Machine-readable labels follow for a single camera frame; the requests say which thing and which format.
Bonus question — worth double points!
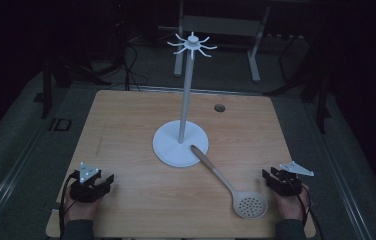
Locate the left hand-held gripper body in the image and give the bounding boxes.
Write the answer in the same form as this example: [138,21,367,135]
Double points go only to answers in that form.
[69,162,111,204]

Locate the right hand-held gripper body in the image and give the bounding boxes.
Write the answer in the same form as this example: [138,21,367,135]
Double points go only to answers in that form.
[270,160,315,198]

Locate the slotted spoon with wooden handle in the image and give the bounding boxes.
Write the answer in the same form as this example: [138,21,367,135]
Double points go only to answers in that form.
[189,144,270,220]

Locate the white hook rack stand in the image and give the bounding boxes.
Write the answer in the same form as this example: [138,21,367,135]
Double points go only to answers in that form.
[152,31,219,169]

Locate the person's left hand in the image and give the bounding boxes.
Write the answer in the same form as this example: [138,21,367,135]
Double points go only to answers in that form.
[63,186,104,223]

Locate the person's right hand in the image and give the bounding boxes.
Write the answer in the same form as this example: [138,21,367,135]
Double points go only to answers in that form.
[273,184,311,222]

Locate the dark metal stand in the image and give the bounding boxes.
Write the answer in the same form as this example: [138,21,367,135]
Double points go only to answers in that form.
[264,31,333,135]
[33,49,112,120]

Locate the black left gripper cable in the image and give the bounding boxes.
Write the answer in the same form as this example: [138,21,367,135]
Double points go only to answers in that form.
[58,170,81,240]

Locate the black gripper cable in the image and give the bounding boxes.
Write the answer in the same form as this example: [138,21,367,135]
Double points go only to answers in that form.
[295,184,326,240]
[58,170,81,240]

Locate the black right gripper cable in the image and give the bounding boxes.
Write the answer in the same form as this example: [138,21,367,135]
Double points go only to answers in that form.
[295,184,326,240]

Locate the black rectangular floor bracket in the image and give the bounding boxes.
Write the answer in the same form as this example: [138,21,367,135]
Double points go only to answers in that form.
[48,117,73,132]

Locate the black floor cables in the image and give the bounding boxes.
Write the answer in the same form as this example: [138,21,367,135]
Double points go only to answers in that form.
[120,39,150,93]

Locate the grey metal desk frame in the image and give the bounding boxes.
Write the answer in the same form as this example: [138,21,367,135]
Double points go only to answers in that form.
[173,0,272,84]

